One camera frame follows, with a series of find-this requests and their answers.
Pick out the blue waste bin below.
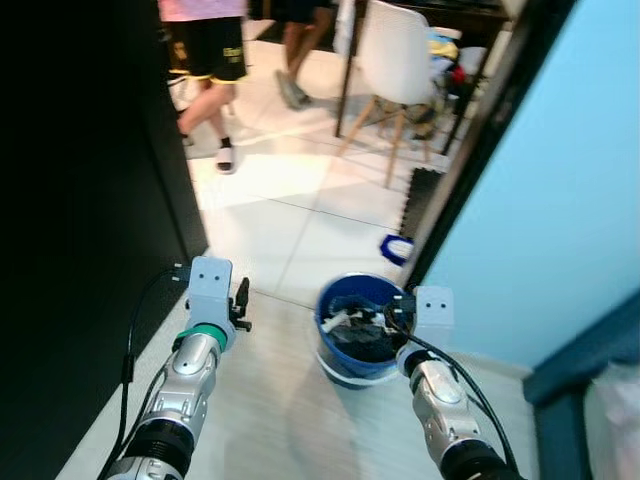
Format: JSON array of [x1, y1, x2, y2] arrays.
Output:
[[315, 273, 411, 389]]

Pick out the small blue white object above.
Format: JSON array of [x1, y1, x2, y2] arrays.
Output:
[[378, 233, 416, 266]]

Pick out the black toothed mat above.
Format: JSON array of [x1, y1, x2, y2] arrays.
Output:
[[400, 168, 446, 241]]

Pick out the black wardrobe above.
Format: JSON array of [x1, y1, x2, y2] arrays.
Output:
[[0, 0, 206, 480]]

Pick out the person pink shirt black shorts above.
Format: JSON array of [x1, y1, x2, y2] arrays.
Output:
[[158, 0, 249, 176]]

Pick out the person in dark shorts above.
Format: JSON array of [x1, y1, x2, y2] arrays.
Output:
[[270, 0, 336, 111]]

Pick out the white chair with wooden legs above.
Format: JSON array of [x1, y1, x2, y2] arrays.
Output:
[[335, 0, 446, 191]]

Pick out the pile of colourful items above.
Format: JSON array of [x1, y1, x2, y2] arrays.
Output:
[[428, 28, 473, 96]]

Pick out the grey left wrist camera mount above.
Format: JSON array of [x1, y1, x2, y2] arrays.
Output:
[[188, 257, 234, 326]]

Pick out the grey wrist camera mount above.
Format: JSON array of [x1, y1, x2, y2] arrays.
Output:
[[412, 286, 454, 349], [188, 257, 234, 326]]

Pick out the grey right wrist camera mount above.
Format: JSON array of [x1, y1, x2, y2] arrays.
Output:
[[412, 286, 454, 349]]

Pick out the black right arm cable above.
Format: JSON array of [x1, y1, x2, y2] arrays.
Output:
[[385, 310, 521, 471]]

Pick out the black door frame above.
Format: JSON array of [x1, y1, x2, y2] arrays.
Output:
[[400, 0, 581, 291]]

